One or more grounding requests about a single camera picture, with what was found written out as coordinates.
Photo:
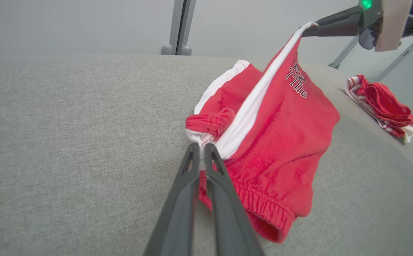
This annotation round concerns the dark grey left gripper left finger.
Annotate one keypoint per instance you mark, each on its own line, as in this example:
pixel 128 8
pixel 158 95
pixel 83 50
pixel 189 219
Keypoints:
pixel 178 213

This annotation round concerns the red white basketball jersey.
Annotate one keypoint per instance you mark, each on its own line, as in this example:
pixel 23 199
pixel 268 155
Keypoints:
pixel 384 103

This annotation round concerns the grey fabric sofa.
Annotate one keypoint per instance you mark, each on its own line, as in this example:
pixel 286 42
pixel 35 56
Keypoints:
pixel 68 142

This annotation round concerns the grey metal strut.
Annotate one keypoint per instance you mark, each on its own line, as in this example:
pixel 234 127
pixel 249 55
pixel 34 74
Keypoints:
pixel 398 58
pixel 343 53

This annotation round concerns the red shorts white trim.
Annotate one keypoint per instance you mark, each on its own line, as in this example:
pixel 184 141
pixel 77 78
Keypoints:
pixel 281 135

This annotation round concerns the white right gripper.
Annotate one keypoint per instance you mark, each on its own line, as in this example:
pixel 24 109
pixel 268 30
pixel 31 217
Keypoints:
pixel 387 25

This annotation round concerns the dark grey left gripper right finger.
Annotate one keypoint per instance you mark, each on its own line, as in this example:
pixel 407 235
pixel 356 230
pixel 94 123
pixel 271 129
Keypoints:
pixel 228 217

